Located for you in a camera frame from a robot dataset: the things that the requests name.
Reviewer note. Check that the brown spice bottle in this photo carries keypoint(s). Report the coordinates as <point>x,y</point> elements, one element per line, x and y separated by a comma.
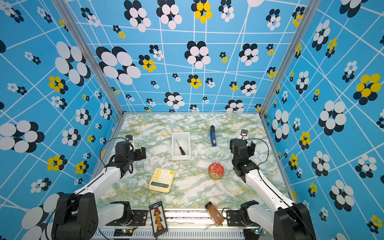
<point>214,213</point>

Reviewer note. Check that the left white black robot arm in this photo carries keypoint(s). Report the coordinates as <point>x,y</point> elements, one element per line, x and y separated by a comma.
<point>77,217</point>

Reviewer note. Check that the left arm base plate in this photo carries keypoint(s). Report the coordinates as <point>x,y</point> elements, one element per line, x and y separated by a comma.
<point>139,218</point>

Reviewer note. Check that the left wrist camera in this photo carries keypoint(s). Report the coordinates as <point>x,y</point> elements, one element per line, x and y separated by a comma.
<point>129,138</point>

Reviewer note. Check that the black screwdriver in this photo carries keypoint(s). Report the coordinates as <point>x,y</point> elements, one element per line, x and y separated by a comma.
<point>181,149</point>

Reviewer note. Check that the yellow calculator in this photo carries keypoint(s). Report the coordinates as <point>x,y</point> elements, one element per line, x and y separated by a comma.
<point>162,180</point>

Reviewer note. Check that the controller board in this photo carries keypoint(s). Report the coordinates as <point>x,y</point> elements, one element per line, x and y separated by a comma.
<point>123,232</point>
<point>251,234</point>

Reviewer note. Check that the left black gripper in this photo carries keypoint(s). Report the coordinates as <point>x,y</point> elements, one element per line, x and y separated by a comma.
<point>139,157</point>

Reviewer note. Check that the left controller board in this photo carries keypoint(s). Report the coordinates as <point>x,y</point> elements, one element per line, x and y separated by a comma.
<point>123,232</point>

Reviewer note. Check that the blue black stapler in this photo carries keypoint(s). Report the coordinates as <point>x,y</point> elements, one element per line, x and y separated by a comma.
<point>213,136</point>

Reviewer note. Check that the right controller board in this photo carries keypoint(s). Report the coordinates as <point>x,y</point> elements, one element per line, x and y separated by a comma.
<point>251,234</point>

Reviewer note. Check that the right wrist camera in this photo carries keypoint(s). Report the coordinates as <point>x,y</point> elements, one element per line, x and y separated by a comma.
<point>244,134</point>

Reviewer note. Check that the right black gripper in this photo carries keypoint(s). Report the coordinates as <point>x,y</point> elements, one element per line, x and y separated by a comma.
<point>252,150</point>

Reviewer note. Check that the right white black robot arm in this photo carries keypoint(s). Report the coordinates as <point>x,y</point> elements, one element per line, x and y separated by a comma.
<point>285,219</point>

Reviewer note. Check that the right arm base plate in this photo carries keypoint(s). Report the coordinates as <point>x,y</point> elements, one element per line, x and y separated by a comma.
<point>234,219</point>

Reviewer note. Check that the aluminium front rail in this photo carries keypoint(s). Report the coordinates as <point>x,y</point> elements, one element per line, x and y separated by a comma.
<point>190,223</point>

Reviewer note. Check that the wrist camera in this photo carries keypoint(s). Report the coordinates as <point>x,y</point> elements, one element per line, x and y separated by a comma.
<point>244,134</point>
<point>129,138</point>

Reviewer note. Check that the red round tin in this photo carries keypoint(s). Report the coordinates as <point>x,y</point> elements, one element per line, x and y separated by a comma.
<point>216,171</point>

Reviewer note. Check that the white plastic bin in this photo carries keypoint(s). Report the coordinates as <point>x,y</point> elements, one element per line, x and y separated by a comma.
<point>184,140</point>

